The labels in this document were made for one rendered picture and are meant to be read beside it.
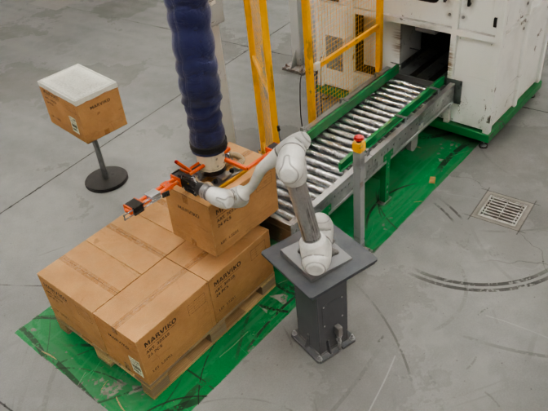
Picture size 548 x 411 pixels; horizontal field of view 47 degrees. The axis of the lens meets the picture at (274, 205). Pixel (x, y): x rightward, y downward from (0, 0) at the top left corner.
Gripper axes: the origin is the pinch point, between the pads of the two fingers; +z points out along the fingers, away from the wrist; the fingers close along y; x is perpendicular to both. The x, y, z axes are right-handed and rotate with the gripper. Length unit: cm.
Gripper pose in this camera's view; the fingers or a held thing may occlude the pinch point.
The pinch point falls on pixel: (178, 178)
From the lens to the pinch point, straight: 373.1
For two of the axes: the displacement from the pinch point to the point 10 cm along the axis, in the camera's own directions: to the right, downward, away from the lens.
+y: 0.8, 7.8, 6.2
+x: 6.4, -5.2, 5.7
